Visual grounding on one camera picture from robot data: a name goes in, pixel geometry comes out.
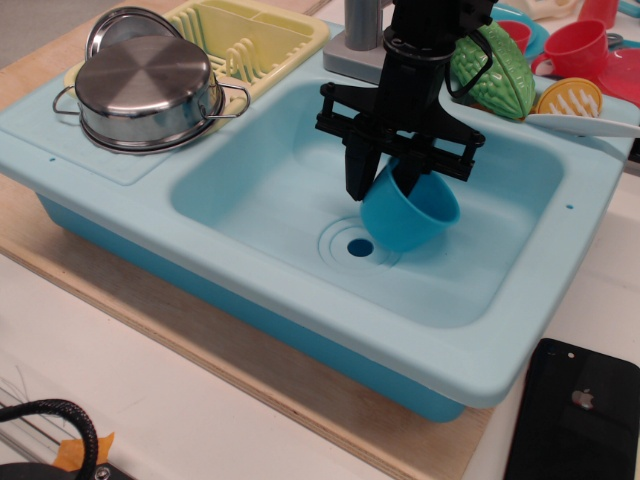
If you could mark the small red cup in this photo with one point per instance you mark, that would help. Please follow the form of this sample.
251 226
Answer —
519 32

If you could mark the light blue toy sink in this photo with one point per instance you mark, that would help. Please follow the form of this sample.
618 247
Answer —
255 219

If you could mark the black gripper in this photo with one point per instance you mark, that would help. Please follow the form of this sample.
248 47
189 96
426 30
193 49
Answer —
402 116

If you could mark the cream plastic toy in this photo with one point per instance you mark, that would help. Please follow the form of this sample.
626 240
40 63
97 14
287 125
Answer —
547 9

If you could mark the stainless steel pot lid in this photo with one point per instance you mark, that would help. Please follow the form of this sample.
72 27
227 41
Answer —
125 23

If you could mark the yellow dish rack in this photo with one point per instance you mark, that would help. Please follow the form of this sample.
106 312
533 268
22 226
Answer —
248 42

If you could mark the teal plastic plate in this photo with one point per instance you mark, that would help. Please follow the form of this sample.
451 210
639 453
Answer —
539 33

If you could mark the plywood board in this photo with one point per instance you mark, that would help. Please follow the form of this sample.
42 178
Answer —
188 391

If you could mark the green toy vegetable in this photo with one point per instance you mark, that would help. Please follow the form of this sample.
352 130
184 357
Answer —
495 71

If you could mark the blue plastic cup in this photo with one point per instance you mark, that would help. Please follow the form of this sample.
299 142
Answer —
402 222

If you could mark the red plastic cup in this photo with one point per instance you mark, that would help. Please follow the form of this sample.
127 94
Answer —
579 49

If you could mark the red plastic plate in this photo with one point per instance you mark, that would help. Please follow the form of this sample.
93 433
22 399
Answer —
620 77

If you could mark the red tumbler cup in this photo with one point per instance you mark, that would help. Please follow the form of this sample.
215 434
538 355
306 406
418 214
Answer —
604 11

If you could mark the grey toy faucet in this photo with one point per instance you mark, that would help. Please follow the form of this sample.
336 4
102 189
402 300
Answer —
357 52

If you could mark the black smartphone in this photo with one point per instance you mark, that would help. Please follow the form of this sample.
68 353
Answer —
578 416

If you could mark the orange tape piece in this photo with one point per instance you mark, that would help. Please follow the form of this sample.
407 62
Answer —
70 455

